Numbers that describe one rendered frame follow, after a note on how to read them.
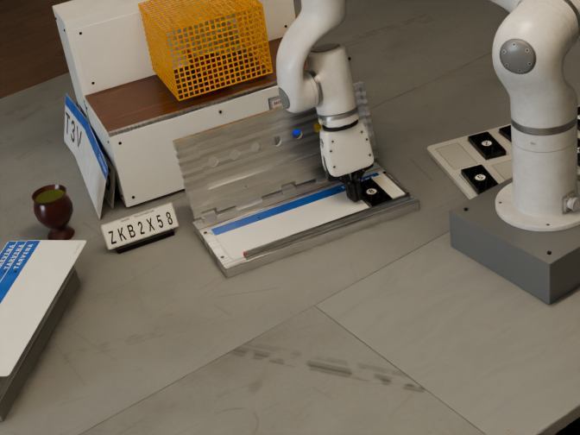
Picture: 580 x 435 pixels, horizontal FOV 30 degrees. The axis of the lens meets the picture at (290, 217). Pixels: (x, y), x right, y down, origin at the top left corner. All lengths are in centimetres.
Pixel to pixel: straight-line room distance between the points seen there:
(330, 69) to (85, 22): 63
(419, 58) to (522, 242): 102
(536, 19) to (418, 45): 117
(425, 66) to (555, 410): 131
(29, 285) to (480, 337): 85
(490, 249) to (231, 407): 59
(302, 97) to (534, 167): 48
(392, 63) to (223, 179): 79
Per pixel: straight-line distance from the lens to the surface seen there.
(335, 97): 219
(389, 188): 233
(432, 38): 306
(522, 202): 210
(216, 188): 230
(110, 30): 254
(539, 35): 187
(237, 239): 225
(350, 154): 225
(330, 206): 231
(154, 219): 234
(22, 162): 278
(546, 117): 199
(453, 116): 265
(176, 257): 227
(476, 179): 236
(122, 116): 244
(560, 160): 204
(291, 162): 235
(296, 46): 213
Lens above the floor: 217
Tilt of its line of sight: 33 degrees down
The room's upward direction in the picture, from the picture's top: 9 degrees counter-clockwise
